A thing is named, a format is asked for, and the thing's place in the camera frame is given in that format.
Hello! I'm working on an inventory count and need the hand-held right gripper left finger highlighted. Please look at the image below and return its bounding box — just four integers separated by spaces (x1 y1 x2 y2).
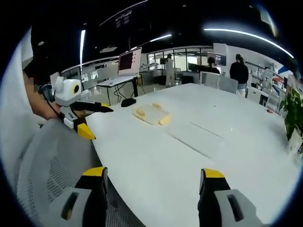
53 166 109 227

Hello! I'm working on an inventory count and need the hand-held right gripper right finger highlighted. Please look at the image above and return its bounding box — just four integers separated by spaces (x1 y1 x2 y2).
197 168 266 227

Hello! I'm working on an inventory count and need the clear plastic tray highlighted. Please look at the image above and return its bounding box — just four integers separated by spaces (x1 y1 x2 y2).
131 103 171 127

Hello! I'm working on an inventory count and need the person's left hand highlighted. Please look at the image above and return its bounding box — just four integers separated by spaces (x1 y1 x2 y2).
35 99 61 120

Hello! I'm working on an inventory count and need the white desk with black legs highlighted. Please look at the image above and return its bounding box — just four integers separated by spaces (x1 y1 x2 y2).
97 75 143 107

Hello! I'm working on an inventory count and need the black computer mouse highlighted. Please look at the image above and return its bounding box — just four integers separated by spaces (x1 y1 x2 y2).
121 98 137 107

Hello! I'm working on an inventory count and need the grey mesh office chair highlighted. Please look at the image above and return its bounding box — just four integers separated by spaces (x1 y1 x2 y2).
16 117 145 227

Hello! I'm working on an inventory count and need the long ceiling light strip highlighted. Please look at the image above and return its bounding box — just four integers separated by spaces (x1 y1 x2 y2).
203 27 295 59
80 29 86 65
149 34 173 43

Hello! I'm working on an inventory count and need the white open laptop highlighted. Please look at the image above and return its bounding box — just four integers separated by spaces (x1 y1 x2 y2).
98 46 143 87

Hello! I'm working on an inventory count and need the operator in white shirt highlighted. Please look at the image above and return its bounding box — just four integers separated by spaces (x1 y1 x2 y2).
0 26 56 213

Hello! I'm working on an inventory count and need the dark hanging ceiling sign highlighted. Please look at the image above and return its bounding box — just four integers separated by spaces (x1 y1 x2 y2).
114 10 133 29

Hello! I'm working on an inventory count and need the green potted plant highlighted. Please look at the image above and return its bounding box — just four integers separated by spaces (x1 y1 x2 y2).
278 87 303 142

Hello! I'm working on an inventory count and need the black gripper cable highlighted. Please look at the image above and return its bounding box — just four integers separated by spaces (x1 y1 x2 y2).
42 88 60 115

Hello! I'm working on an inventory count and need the dark wall monitor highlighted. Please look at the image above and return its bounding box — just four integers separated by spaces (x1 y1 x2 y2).
206 52 227 67

